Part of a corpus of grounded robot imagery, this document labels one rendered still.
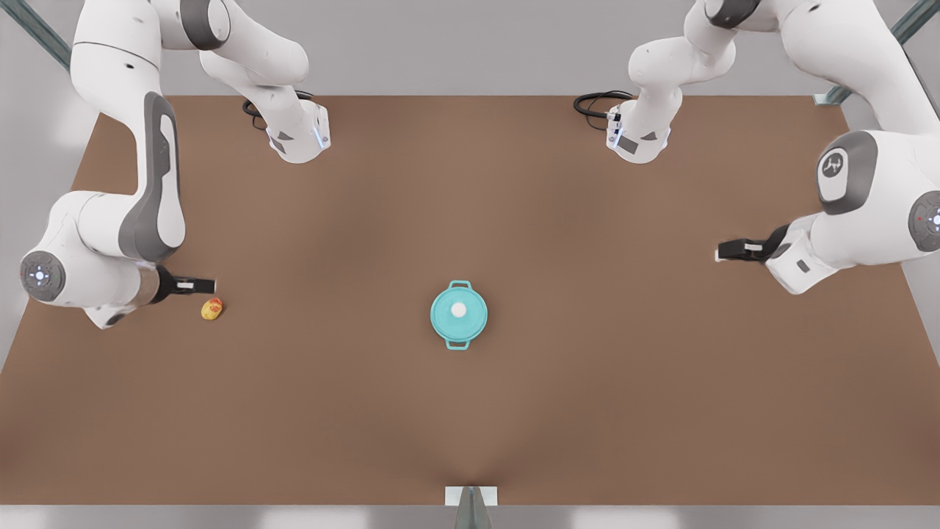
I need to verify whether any teal pot lid white knob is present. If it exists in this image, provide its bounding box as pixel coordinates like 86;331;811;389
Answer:
431;287;488;342

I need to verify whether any black cable loop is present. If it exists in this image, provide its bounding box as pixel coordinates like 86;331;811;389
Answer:
242;90;315;132
574;90;636;132

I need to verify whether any teal pot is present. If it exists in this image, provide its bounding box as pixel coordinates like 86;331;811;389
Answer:
430;280;488;350

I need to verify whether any silver frame post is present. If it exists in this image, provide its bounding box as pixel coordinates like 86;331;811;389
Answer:
813;0;940;107
0;0;73;72
445;485;499;529

